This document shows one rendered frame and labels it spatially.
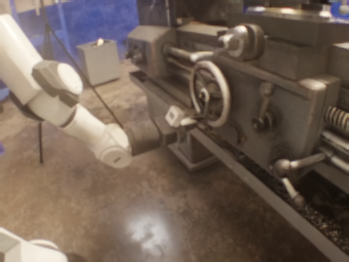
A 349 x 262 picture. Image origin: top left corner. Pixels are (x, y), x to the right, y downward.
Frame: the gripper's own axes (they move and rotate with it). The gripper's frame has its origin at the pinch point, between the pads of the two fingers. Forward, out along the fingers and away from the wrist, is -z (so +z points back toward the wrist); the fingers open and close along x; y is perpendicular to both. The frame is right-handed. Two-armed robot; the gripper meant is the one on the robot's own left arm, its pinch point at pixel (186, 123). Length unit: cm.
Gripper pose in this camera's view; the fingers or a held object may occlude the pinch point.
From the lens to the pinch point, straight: 73.2
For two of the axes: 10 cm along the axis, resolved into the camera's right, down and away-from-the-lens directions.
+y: 0.2, -7.3, -6.9
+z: -8.9, 3.0, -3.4
